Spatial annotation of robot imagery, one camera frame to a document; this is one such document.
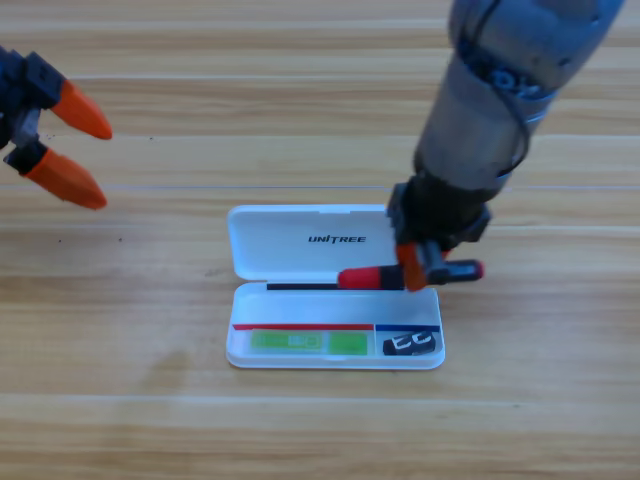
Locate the red and black marker pen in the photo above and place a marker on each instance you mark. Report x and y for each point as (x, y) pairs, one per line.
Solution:
(365, 276)

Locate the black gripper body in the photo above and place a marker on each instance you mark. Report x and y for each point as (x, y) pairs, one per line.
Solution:
(25, 85)
(440, 215)

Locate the green and white highlighter pen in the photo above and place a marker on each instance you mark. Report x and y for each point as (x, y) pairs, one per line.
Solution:
(300, 342)

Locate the white Unitree pencil case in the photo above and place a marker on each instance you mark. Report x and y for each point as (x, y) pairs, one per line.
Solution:
(310, 310)

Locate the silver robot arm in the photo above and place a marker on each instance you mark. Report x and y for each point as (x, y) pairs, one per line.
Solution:
(490, 90)

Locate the black eraser with white print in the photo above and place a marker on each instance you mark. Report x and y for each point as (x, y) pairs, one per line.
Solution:
(407, 345)

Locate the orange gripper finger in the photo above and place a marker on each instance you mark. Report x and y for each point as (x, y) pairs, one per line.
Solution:
(446, 254)
(412, 267)
(67, 182)
(82, 115)

